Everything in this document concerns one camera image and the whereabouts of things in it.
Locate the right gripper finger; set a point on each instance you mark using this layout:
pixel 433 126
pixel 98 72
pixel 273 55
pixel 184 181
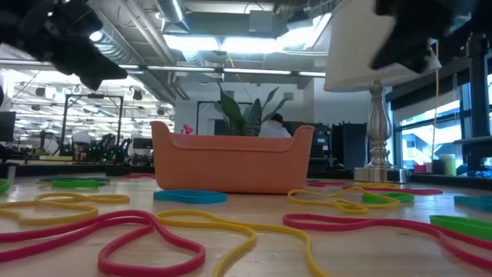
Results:
pixel 411 50

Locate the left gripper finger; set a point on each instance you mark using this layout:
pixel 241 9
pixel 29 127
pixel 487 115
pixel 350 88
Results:
pixel 88 61
pixel 93 84

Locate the blue rubber band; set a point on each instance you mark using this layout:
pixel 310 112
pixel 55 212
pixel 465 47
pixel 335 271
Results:
pixel 473 203
pixel 92 179
pixel 192 198

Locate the green rubber band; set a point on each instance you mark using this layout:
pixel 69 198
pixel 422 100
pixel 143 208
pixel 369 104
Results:
pixel 4 185
pixel 461 225
pixel 399 197
pixel 75 184

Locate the long red rubber band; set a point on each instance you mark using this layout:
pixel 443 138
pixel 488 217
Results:
pixel 146 270
pixel 423 191
pixel 287 221

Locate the long yellow rubber band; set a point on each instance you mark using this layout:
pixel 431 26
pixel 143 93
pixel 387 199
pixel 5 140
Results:
pixel 251 240
pixel 351 211

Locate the orange plastic bin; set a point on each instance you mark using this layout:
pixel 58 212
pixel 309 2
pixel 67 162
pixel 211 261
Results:
pixel 230 169

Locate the white shade table lamp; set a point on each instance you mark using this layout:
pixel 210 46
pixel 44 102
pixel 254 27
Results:
pixel 378 127

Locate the black pillar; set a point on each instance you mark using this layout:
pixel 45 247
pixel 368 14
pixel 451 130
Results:
pixel 478 100

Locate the black background monitor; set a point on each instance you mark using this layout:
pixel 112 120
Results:
pixel 7 127

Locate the pink desk lamp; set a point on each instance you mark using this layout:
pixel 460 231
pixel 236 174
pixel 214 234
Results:
pixel 188 129

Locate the black cabinet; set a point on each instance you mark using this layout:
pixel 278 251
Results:
pixel 350 146

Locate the red container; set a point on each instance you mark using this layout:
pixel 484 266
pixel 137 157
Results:
pixel 419 169

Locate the yellow-green cup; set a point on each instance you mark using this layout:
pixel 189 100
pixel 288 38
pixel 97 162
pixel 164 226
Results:
pixel 448 166

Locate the black equipment rack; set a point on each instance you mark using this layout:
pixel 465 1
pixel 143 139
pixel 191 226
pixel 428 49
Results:
pixel 319 146

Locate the potted snake plant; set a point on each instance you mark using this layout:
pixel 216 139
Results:
pixel 234 111

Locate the grey ceiling box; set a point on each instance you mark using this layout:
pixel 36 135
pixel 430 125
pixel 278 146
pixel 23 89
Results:
pixel 261 21

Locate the linear ceiling light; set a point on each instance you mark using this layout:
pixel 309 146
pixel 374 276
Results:
pixel 253 71

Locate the person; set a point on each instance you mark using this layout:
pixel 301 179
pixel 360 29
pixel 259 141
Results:
pixel 273 131

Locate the black gantry frame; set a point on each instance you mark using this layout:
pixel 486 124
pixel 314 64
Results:
pixel 94 96

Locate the silver ventilation duct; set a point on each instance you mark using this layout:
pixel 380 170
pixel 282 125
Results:
pixel 171 13

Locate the silver frame post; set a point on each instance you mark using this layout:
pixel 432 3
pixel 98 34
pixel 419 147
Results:
pixel 10 173

